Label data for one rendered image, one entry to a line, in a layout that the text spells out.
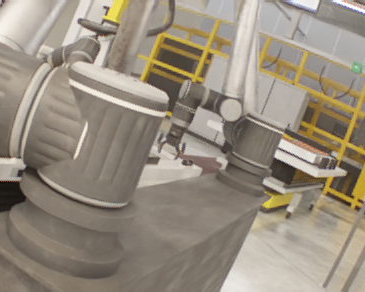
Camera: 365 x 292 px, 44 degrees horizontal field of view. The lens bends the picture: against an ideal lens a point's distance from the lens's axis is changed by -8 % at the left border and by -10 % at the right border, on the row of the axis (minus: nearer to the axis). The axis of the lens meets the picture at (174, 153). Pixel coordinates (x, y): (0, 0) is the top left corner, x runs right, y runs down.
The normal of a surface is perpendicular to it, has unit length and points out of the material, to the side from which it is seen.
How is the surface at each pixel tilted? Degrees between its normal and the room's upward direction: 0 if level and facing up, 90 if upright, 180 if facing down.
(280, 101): 90
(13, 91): 69
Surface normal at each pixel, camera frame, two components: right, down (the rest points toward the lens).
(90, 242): 0.49, 0.34
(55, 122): 0.13, 0.04
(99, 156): 0.23, 0.26
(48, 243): 0.29, -0.80
